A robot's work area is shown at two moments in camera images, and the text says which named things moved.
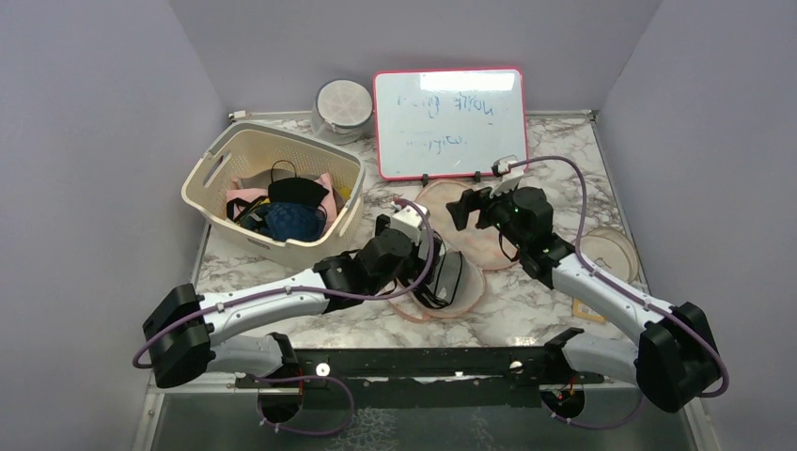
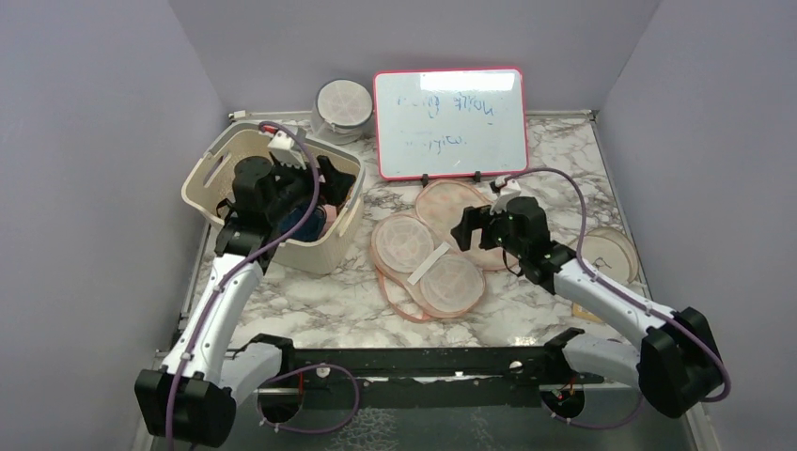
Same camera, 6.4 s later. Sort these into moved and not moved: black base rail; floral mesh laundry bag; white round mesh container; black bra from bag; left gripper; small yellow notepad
Moved: black bra from bag; left gripper
Not moved: small yellow notepad; black base rail; floral mesh laundry bag; white round mesh container
